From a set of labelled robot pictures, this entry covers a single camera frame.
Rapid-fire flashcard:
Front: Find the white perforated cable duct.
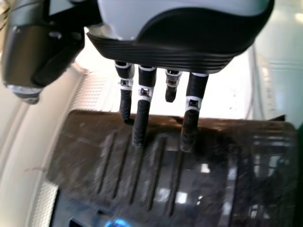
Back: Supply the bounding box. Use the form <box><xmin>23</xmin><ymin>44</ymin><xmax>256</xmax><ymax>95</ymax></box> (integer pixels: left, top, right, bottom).
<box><xmin>0</xmin><ymin>61</ymin><xmax>124</xmax><ymax>227</ymax></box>

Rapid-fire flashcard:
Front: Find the black oven with glass door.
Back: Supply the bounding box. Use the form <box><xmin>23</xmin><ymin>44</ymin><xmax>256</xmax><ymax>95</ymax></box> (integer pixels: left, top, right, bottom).
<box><xmin>46</xmin><ymin>109</ymin><xmax>299</xmax><ymax>227</ymax></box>

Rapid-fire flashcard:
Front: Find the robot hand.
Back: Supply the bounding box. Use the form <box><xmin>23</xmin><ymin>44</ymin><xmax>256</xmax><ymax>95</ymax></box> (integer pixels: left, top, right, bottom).
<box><xmin>0</xmin><ymin>0</ymin><xmax>275</xmax><ymax>152</ymax></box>

